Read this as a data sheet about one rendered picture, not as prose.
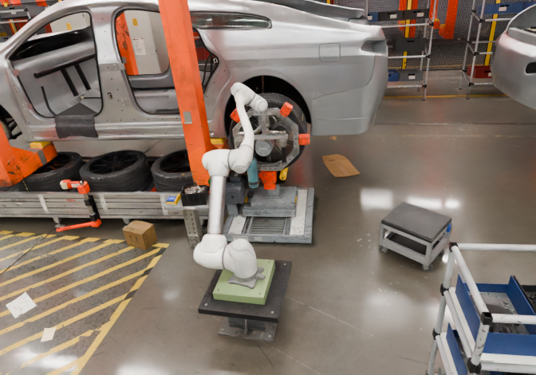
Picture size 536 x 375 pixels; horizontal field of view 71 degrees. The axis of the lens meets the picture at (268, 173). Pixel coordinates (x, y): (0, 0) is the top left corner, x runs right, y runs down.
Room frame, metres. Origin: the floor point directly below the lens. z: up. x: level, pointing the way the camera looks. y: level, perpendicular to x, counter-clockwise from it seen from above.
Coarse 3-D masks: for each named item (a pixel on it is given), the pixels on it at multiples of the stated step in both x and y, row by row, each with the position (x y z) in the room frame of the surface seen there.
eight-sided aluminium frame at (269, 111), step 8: (248, 112) 2.89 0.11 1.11; (256, 112) 2.88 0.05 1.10; (264, 112) 2.87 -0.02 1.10; (272, 112) 2.85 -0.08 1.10; (240, 120) 2.91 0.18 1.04; (288, 120) 2.84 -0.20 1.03; (296, 128) 2.82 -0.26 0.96; (296, 136) 2.83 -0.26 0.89; (296, 144) 2.83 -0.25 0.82; (296, 152) 2.82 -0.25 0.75; (288, 160) 2.84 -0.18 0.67; (264, 168) 2.88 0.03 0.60; (272, 168) 2.86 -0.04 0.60; (280, 168) 2.85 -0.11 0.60
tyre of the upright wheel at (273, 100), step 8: (264, 96) 3.06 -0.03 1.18; (272, 96) 3.06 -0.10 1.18; (280, 96) 3.09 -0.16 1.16; (272, 104) 2.94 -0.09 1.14; (280, 104) 2.93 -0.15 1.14; (296, 104) 3.11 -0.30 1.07; (296, 112) 2.92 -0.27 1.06; (232, 120) 3.01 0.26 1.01; (296, 120) 2.91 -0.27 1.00; (304, 120) 3.00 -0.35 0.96; (232, 128) 3.00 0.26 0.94; (304, 128) 2.91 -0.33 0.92; (232, 136) 3.01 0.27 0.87; (232, 144) 3.01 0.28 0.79; (296, 160) 2.92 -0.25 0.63
